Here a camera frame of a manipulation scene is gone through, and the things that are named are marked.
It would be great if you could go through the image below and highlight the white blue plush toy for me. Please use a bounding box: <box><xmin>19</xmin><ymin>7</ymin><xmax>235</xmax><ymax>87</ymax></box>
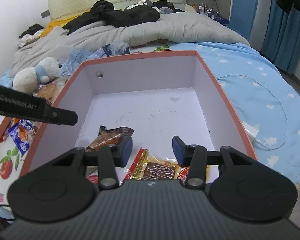
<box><xmin>12</xmin><ymin>57</ymin><xmax>62</xmax><ymax>94</ymax></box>

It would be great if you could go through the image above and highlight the brown translucent snack packet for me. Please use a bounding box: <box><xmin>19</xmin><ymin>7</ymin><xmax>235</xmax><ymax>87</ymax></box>
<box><xmin>85</xmin><ymin>126</ymin><xmax>134</xmax><ymax>152</ymax></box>

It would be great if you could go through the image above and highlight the gold red chocolate snack packet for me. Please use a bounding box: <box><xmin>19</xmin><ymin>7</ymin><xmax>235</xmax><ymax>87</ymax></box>
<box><xmin>124</xmin><ymin>148</ymin><xmax>189</xmax><ymax>183</ymax></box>

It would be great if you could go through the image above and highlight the orange snack packet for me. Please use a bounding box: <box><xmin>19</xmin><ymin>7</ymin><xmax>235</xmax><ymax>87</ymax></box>
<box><xmin>34</xmin><ymin>82</ymin><xmax>63</xmax><ymax>102</ymax></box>

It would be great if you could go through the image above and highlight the crumpled blue white plastic bag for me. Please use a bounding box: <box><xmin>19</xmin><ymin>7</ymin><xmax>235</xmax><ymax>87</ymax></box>
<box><xmin>61</xmin><ymin>40</ymin><xmax>130</xmax><ymax>76</ymax></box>

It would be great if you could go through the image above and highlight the yellow cloth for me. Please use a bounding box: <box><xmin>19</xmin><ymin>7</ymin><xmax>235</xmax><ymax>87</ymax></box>
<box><xmin>41</xmin><ymin>11</ymin><xmax>91</xmax><ymax>37</ymax></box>

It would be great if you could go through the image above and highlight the floral bed sheet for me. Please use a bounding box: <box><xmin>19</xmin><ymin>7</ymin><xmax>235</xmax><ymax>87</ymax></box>
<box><xmin>0</xmin><ymin>42</ymin><xmax>300</xmax><ymax>205</ymax></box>

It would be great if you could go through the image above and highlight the grey duvet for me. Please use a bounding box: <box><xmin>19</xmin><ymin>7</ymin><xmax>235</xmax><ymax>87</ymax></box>
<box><xmin>10</xmin><ymin>12</ymin><xmax>249</xmax><ymax>76</ymax></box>

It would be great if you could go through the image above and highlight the pink deep cardboard box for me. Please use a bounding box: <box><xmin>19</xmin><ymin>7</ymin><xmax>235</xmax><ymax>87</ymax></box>
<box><xmin>21</xmin><ymin>50</ymin><xmax>256</xmax><ymax>175</ymax></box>

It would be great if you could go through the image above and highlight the black clothing pile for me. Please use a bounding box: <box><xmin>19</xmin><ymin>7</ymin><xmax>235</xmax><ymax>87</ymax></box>
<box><xmin>63</xmin><ymin>0</ymin><xmax>182</xmax><ymax>34</ymax></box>

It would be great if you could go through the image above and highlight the blue chair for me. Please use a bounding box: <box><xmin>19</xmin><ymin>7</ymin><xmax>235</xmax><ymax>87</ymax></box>
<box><xmin>228</xmin><ymin>0</ymin><xmax>259</xmax><ymax>40</ymax></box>

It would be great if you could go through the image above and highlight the white charger with cable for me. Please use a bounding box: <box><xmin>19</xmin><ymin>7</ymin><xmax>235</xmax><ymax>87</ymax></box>
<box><xmin>217</xmin><ymin>74</ymin><xmax>288</xmax><ymax>151</ymax></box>

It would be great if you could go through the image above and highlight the blue curtain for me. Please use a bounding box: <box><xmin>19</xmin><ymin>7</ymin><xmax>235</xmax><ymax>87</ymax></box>
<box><xmin>261</xmin><ymin>0</ymin><xmax>300</xmax><ymax>74</ymax></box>

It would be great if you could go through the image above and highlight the blue purple snack packet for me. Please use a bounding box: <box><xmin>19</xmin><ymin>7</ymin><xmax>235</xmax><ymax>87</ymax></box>
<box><xmin>8</xmin><ymin>119</ymin><xmax>36</xmax><ymax>156</ymax></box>

